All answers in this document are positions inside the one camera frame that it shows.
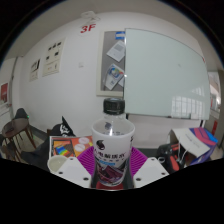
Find large glass whiteboard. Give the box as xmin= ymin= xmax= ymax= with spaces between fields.
xmin=123 ymin=27 xmax=212 ymax=120

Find red wall poster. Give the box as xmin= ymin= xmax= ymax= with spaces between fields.
xmin=0 ymin=82 xmax=9 ymax=104

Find small white wall poster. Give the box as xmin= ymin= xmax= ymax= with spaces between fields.
xmin=29 ymin=58 xmax=42 ymax=82

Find blue and white carton box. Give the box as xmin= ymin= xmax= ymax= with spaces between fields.
xmin=168 ymin=127 xmax=219 ymax=166

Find red floor number sign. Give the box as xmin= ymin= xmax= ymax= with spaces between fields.
xmin=79 ymin=23 xmax=97 ymax=34

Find round brown side table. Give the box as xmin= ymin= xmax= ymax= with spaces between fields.
xmin=1 ymin=117 xmax=36 ymax=158

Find colourful printed book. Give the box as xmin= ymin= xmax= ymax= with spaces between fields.
xmin=49 ymin=135 xmax=94 ymax=160

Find clear black-capped drink bottle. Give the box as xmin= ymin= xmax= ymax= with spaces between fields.
xmin=91 ymin=97 xmax=136 ymax=188

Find flat round red coaster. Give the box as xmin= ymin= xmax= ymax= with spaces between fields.
xmin=97 ymin=183 xmax=125 ymax=191

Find grey framed notice board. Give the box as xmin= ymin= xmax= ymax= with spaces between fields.
xmin=96 ymin=30 xmax=127 ymax=98

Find dark padded chair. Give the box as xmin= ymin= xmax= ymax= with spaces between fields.
xmin=13 ymin=107 xmax=29 ymax=121

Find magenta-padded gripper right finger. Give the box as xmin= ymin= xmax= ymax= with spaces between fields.
xmin=128 ymin=146 xmax=170 ymax=189

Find large white wall poster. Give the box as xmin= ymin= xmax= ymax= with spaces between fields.
xmin=42 ymin=38 xmax=66 ymax=78

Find black and red device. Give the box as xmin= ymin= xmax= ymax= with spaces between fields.
xmin=156 ymin=143 xmax=183 ymax=174

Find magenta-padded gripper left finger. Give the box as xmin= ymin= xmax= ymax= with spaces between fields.
xmin=54 ymin=145 xmax=98 ymax=189

